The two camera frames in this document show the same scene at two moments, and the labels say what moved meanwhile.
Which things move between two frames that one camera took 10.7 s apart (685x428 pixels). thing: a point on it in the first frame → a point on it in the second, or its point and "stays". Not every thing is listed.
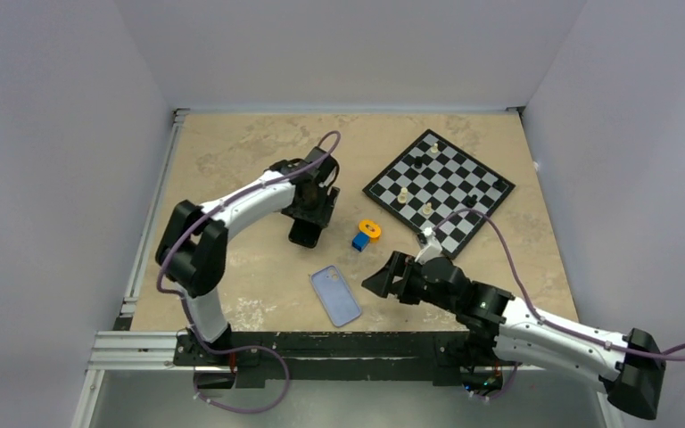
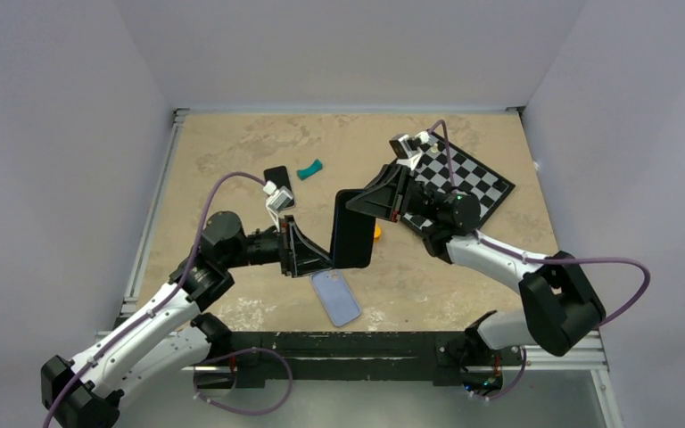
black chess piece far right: (499, 185) stays
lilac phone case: (335, 296) stays
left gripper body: (317, 209) → (285, 250)
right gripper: (382, 281) → (383, 199)
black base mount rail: (442, 357) stays
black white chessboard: (433, 179) stays
